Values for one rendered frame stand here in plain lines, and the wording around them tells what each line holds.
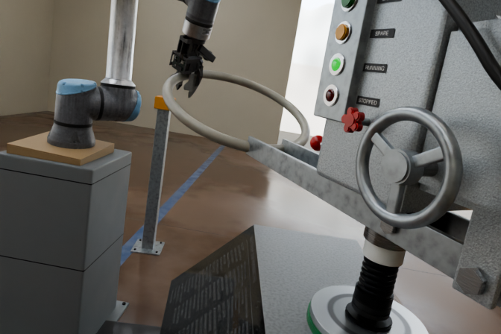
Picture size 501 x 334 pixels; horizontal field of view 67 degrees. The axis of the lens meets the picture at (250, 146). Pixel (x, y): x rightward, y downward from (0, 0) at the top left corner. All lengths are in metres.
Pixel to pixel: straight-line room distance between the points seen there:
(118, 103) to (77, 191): 0.42
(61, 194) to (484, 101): 1.46
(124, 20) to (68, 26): 6.87
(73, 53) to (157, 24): 1.83
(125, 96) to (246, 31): 5.93
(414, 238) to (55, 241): 1.41
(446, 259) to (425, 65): 0.26
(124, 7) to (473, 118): 1.51
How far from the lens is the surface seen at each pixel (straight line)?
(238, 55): 7.52
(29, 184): 1.71
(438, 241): 0.59
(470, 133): 0.52
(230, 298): 0.96
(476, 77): 0.52
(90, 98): 1.71
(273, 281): 0.94
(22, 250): 1.82
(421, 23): 0.58
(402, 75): 0.57
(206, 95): 7.60
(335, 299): 0.81
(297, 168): 0.82
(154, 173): 2.64
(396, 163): 0.49
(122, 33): 1.77
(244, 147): 1.00
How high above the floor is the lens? 1.28
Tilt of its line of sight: 10 degrees down
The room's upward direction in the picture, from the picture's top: 9 degrees clockwise
